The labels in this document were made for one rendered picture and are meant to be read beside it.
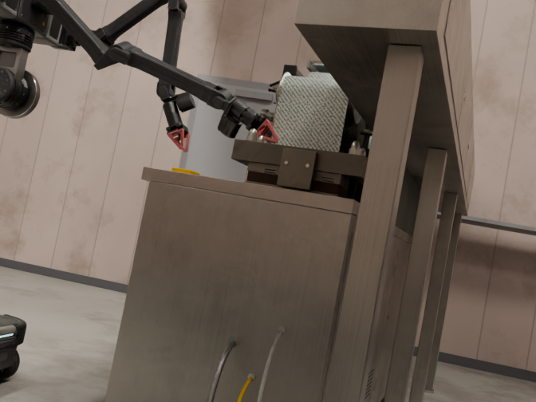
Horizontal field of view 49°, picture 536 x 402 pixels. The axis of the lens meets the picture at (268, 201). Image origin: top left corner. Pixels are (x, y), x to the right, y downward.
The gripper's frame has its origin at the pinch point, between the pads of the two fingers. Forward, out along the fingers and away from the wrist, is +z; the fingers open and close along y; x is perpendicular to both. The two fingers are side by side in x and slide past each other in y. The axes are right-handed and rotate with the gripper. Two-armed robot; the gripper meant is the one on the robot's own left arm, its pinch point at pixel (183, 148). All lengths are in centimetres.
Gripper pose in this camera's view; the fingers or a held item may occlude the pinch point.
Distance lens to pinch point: 241.5
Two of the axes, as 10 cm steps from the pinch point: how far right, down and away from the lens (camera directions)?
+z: 3.2, 9.4, -1.4
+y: 1.7, 0.9, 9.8
